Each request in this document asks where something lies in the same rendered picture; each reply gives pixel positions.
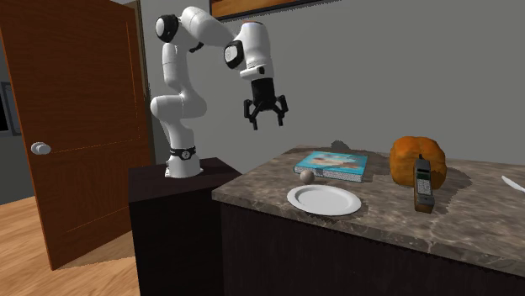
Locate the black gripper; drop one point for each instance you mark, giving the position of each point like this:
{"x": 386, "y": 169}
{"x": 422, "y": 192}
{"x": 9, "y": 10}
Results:
{"x": 263, "y": 92}

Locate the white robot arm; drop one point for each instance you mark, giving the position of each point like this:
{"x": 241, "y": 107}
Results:
{"x": 180, "y": 106}

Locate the small beige ball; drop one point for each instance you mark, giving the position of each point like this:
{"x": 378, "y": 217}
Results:
{"x": 307, "y": 177}

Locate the teal book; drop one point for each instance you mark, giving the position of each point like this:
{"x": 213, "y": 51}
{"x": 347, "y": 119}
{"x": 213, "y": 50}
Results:
{"x": 333, "y": 164}

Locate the white plate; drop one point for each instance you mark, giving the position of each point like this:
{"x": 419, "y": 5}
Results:
{"x": 324, "y": 199}

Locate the dark robot stand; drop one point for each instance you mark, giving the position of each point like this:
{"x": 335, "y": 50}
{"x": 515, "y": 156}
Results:
{"x": 176, "y": 229}

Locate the orange pumpkin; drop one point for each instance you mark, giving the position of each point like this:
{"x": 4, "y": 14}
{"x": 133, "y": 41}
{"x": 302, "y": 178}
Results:
{"x": 410, "y": 162}

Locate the brown wooden door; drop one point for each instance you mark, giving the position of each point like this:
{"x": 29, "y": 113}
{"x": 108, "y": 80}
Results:
{"x": 78, "y": 123}

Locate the white knife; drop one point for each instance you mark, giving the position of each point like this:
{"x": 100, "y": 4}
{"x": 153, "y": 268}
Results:
{"x": 512, "y": 183}

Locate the framed wall picture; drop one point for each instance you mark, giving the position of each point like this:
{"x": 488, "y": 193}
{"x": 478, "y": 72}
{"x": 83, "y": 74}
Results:
{"x": 246, "y": 6}

